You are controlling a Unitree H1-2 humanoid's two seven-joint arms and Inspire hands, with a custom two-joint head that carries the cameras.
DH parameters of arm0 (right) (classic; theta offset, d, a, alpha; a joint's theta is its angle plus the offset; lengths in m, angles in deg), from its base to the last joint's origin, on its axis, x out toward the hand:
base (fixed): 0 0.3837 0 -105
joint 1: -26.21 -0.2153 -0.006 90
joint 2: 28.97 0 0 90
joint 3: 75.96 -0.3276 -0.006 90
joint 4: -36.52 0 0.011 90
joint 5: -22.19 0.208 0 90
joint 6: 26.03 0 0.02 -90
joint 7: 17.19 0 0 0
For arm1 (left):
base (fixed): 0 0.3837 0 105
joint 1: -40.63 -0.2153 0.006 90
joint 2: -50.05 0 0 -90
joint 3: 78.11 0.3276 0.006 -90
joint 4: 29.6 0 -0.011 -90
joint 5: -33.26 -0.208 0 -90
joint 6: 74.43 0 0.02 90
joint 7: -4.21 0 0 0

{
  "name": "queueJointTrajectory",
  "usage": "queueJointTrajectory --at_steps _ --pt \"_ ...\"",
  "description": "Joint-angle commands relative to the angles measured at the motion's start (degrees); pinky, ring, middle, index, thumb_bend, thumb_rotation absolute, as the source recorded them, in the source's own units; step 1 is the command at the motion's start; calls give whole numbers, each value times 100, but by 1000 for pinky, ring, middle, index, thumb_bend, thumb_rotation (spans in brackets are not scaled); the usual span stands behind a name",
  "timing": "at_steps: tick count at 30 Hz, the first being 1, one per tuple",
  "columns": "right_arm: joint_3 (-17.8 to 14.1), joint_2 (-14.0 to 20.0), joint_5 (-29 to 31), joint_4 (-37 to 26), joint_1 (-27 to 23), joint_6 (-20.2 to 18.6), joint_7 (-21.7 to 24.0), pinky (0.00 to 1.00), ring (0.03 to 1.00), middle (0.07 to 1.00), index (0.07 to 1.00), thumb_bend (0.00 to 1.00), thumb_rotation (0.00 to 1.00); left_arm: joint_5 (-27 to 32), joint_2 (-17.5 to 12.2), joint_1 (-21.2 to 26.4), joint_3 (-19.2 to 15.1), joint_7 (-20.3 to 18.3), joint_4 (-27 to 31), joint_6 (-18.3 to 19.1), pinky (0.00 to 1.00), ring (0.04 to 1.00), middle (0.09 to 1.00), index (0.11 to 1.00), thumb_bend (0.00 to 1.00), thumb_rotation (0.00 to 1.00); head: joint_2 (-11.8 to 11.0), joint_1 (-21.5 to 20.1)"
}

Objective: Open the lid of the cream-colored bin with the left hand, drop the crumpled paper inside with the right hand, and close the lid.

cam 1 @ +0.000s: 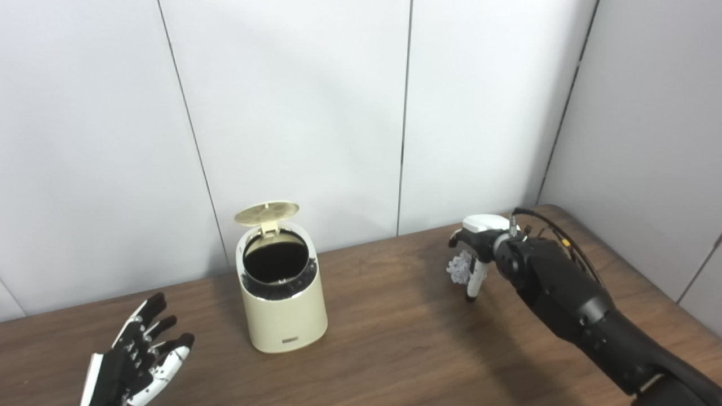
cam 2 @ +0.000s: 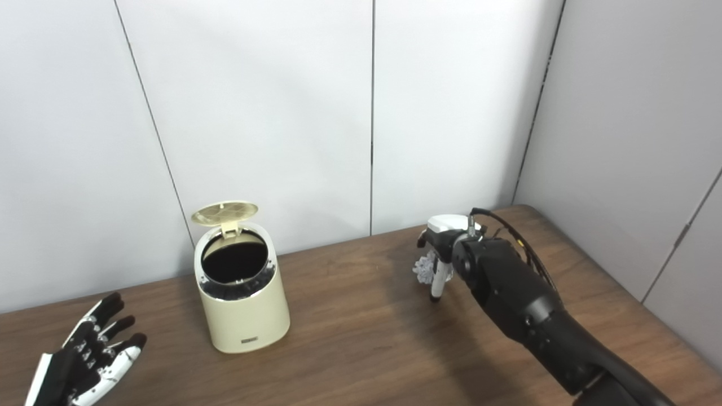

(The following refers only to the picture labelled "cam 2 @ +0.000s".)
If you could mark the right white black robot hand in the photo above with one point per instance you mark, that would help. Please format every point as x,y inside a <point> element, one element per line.
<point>445,228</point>

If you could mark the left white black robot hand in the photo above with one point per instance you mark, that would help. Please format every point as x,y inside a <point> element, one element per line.
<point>62,372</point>

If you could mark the white paper ball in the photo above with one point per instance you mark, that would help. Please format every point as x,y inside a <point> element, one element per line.
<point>424,268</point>

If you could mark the cream round bin lid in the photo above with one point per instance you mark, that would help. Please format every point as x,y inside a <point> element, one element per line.
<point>224,213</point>

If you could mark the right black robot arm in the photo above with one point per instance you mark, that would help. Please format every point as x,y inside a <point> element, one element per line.
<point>519,299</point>

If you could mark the cream-colored bin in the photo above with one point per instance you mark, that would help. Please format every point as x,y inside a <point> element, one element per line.
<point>245,318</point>

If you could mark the black bin liner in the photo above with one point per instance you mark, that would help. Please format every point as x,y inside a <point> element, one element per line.
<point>234,262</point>

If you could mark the grey wall panel hinge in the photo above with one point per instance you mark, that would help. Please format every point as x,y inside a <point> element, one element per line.
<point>682,235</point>

